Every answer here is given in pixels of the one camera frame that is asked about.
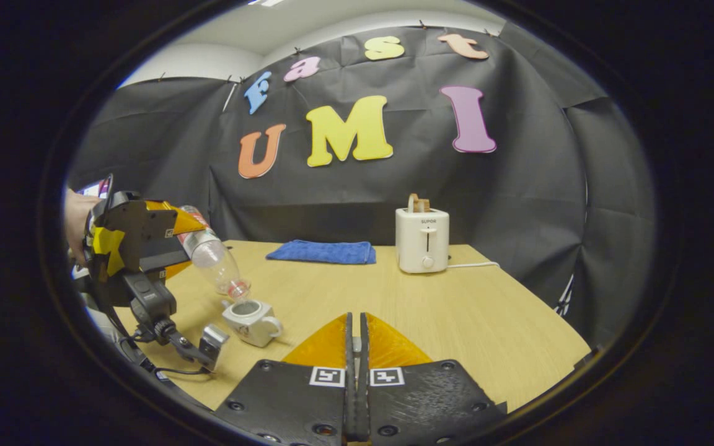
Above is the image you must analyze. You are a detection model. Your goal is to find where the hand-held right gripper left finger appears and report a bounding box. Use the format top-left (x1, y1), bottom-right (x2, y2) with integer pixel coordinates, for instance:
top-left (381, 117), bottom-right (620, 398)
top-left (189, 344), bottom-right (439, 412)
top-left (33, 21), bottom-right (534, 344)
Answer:
top-left (213, 312), bottom-right (358, 445)

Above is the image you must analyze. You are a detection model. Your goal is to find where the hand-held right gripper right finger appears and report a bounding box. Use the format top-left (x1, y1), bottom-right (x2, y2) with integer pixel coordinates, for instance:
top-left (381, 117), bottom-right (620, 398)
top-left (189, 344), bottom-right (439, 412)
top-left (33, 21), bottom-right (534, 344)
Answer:
top-left (357, 312), bottom-right (508, 445)

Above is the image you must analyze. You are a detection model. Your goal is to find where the clear plastic water bottle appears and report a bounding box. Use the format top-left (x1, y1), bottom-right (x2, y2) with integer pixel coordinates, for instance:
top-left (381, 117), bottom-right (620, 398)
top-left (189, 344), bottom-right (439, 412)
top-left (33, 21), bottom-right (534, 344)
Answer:
top-left (177, 204), bottom-right (252, 302)

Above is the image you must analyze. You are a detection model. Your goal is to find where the blue towel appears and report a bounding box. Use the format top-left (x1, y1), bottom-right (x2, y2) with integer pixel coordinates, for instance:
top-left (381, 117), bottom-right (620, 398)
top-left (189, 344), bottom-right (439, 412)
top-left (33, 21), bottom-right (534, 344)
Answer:
top-left (266, 240), bottom-right (377, 265)

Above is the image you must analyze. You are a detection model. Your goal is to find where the white toaster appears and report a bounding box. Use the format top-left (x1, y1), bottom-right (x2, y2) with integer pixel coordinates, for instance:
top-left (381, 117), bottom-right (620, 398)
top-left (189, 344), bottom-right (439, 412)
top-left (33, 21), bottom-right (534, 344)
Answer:
top-left (395, 208), bottom-right (450, 274)

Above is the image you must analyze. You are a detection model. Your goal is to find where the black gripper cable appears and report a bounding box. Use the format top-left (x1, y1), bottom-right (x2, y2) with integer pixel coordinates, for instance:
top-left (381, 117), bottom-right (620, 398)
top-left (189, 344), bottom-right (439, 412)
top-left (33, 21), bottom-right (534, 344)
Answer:
top-left (146, 364), bottom-right (212, 379)

